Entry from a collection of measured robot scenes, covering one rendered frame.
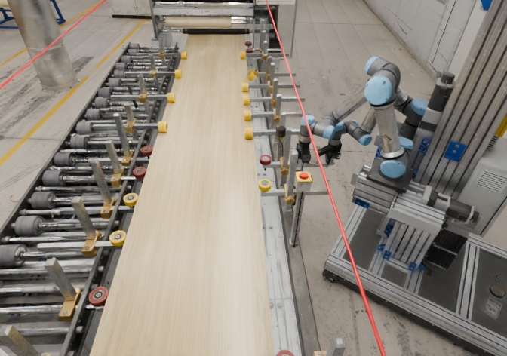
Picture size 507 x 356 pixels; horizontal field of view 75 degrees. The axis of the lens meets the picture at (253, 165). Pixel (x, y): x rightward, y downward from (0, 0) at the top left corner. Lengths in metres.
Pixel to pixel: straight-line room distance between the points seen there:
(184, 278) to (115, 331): 0.34
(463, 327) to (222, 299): 1.61
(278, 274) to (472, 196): 1.15
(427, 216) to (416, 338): 1.00
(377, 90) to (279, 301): 1.16
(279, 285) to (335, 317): 0.77
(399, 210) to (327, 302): 0.98
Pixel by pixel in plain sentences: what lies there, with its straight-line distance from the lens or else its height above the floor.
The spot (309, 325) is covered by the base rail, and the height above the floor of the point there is 0.70.
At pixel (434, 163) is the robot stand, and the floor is 1.11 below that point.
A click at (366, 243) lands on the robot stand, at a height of 0.21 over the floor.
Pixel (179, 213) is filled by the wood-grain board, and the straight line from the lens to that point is 1.90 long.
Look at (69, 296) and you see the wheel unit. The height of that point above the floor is 0.87.
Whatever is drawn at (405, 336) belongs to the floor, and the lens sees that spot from 2.70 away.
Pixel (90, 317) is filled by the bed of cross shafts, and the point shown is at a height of 0.71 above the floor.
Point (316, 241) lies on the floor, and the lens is 2.94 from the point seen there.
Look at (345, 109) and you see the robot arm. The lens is 1.89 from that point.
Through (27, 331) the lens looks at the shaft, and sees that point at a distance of 1.84.
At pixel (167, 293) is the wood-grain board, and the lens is 1.61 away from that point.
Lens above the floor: 2.27
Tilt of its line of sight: 39 degrees down
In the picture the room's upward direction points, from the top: 1 degrees clockwise
